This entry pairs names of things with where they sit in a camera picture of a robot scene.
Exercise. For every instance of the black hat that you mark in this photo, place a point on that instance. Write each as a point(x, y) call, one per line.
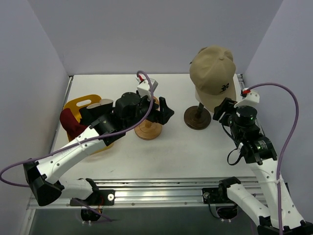
point(90, 113)

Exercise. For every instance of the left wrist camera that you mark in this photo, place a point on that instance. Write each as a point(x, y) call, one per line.
point(143, 89)

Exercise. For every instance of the light wooden hat stand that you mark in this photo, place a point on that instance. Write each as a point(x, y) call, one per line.
point(148, 130)

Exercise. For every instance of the yellow plastic basket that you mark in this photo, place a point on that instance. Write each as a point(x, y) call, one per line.
point(81, 102)

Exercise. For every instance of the cream mannequin head stand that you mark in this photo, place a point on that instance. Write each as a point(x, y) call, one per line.
point(198, 115)

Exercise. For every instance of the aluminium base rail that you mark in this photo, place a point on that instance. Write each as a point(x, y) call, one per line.
point(155, 193)

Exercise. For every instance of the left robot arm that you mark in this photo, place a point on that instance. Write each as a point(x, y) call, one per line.
point(45, 176)

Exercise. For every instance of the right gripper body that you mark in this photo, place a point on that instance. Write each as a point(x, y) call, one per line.
point(226, 110)

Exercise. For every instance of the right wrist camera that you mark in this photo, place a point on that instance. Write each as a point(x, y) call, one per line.
point(249, 98)

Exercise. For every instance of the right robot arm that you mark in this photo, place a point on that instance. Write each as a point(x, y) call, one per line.
point(279, 216)

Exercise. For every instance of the beige baseball cap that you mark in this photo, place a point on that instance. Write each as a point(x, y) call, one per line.
point(212, 71)

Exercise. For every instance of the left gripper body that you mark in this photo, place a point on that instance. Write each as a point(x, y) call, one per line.
point(154, 110)

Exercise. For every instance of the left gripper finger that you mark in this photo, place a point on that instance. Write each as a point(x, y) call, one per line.
point(162, 103)
point(164, 115)

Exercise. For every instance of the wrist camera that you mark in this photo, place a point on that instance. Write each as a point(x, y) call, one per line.
point(249, 98)
point(143, 89)

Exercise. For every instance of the dark red hat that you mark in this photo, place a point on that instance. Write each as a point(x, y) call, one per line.
point(70, 124)

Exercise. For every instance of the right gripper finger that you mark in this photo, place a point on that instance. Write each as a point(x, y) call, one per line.
point(228, 102)
point(218, 111)

